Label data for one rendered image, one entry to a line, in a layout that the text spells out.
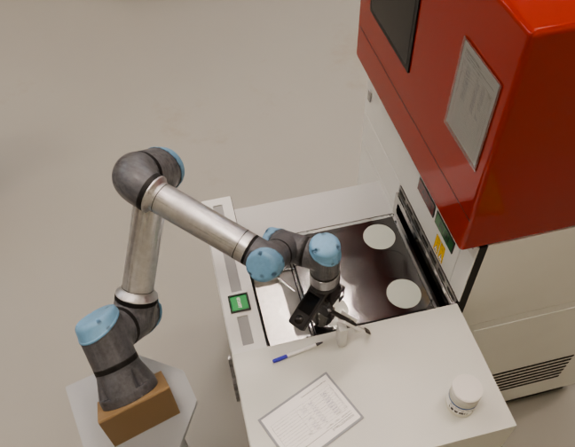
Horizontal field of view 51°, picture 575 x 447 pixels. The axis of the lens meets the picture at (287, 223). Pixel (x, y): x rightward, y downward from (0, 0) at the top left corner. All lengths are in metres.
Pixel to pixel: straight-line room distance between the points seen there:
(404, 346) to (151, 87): 2.77
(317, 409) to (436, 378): 0.31
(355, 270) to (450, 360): 0.40
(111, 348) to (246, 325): 0.35
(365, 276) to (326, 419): 0.48
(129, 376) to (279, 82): 2.65
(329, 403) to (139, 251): 0.61
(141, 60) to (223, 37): 0.58
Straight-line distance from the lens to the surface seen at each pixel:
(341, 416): 1.54
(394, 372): 1.60
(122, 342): 1.60
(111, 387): 1.60
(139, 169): 1.43
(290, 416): 1.53
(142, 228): 1.59
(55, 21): 4.82
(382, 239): 1.90
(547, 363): 2.41
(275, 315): 1.76
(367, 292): 1.78
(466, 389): 1.51
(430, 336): 1.66
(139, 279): 1.64
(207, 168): 3.38
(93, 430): 1.77
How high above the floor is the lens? 2.40
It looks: 51 degrees down
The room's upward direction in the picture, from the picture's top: 2 degrees counter-clockwise
